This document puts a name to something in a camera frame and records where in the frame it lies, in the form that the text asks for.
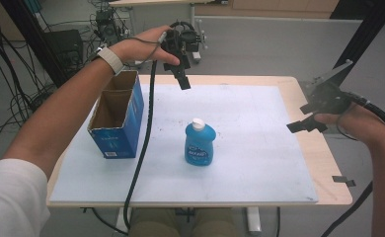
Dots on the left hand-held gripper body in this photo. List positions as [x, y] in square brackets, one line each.
[175, 42]

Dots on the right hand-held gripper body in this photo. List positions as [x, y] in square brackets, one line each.
[328, 97]

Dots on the blue bottle with white cap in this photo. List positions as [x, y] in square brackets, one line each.
[198, 148]

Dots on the blue cardboard box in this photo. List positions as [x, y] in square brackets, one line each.
[128, 131]

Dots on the person's left hand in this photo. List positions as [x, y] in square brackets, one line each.
[138, 46]

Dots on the person's right hand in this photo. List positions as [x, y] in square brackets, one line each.
[361, 125]

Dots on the white band wristwatch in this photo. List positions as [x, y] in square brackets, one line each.
[112, 61]

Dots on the white board mat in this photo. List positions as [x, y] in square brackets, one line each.
[246, 158]

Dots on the black device on floor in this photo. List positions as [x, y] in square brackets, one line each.
[106, 28]

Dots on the black metal column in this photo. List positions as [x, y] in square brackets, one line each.
[365, 36]
[32, 36]

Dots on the white table leg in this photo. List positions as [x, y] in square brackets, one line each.
[253, 220]
[120, 219]

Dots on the black computer box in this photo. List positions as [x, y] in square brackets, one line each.
[63, 46]

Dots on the person's right leg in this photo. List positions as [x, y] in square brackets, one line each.
[215, 223]

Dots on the person's leg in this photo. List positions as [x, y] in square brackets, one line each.
[151, 223]
[215, 223]

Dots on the person's left leg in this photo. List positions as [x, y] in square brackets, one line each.
[151, 223]

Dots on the person's white sleeve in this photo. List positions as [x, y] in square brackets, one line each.
[13, 200]

